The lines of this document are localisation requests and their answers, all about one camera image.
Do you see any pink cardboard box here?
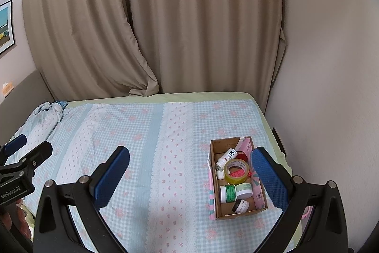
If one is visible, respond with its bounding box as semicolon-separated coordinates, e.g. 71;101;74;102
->
207;136;268;220

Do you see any red cosmetics box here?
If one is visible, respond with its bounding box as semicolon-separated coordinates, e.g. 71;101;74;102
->
235;152;249;163

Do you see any black and white jar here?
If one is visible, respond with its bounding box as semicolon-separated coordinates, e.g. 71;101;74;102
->
232;199;250;214

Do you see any white supplement bottle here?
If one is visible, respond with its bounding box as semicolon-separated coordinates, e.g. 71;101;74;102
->
215;148;238;171

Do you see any blue patterned pillow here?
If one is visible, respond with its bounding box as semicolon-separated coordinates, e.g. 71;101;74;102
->
10;101;69;145

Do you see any small white case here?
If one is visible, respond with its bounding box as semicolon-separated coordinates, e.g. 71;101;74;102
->
216;170;224;180

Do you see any beige curtain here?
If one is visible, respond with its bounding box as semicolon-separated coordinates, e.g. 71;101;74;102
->
23;0;285;109

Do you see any grey headboard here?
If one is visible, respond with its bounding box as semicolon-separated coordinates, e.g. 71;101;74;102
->
0;70;55;145

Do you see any yellow tape roll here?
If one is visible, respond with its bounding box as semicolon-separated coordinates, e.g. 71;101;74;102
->
224;159;250;185

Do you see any framed wall picture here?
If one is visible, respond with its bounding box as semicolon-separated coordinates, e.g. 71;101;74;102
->
0;0;15;54

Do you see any blue checkered bed sheet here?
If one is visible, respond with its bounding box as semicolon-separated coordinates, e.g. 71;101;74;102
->
5;91;306;253

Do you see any green and white jar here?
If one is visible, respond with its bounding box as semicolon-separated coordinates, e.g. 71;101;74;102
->
219;182;253;203

